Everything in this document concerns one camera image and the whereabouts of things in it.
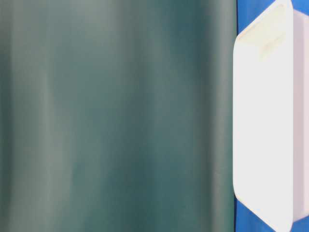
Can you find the white plastic case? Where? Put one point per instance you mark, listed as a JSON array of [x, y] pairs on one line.
[[271, 115]]

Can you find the green mat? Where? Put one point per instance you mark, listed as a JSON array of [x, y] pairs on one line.
[[116, 115]]

